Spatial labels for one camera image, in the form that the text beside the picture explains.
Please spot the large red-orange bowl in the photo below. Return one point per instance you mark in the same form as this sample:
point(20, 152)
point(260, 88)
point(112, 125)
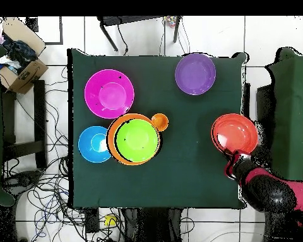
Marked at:
point(234, 132)

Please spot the green bowl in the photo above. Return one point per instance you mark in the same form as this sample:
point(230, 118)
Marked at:
point(137, 140)

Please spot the large orange bowl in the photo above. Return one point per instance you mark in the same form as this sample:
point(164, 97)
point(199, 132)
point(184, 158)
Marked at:
point(111, 141)

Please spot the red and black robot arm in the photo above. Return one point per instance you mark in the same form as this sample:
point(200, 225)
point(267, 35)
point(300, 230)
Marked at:
point(280, 191)

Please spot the dark green table cloth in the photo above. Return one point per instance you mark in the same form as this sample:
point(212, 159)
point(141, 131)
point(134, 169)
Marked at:
point(179, 181)

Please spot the black chair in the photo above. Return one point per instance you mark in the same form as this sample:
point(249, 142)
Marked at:
point(265, 106)

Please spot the orange cup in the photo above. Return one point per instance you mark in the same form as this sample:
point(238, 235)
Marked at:
point(161, 122)

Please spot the purple bowl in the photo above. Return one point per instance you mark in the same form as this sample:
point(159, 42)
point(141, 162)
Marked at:
point(195, 73)

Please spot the yellow ball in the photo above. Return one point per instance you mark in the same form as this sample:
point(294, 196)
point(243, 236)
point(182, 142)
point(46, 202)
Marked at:
point(110, 220)

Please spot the pink bowl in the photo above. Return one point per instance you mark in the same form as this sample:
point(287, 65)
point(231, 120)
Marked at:
point(109, 93)

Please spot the blue round bowl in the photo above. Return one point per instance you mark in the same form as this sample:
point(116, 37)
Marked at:
point(89, 146)

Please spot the black power adapter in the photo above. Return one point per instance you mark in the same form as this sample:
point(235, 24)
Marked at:
point(92, 219)

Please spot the black bench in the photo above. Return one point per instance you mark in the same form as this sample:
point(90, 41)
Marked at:
point(40, 121)

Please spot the cardboard box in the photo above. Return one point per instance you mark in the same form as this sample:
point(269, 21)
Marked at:
point(27, 73)

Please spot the dark clothes pile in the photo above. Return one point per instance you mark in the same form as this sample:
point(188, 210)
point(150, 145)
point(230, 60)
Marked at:
point(20, 54)

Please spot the black metal frame table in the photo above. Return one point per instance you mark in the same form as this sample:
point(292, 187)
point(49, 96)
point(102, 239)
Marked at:
point(131, 20)

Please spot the black pedestal foot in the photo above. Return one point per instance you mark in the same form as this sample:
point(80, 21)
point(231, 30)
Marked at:
point(20, 180)

